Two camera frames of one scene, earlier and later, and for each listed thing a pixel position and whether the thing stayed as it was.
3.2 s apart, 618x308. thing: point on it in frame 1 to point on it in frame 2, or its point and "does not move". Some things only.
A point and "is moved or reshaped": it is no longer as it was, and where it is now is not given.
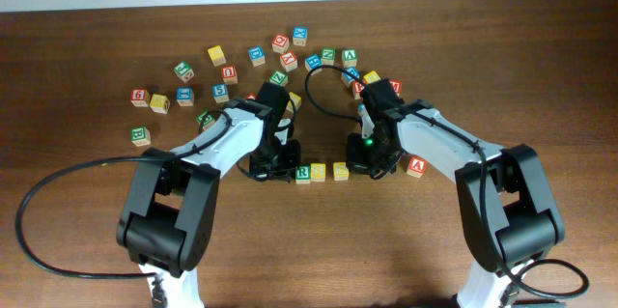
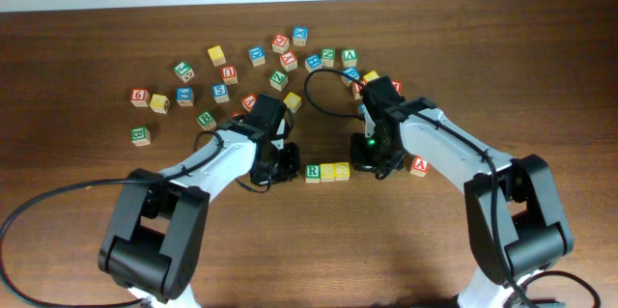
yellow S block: [318, 172] to [327, 172]
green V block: [350, 58] does not move
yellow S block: [340, 171] does not move
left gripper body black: [276, 166] does not move
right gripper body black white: [374, 154] does not move
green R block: [303, 175] is moved or reshaped
